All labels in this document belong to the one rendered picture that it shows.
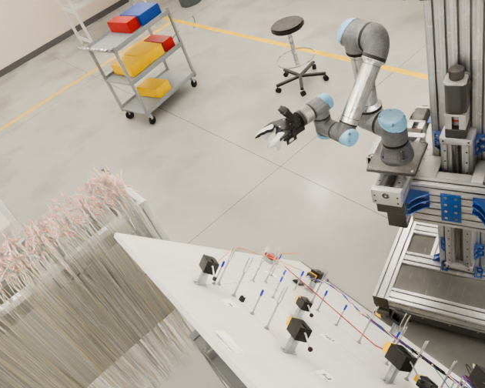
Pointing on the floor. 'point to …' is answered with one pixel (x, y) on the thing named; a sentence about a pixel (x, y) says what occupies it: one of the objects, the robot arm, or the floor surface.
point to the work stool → (288, 25)
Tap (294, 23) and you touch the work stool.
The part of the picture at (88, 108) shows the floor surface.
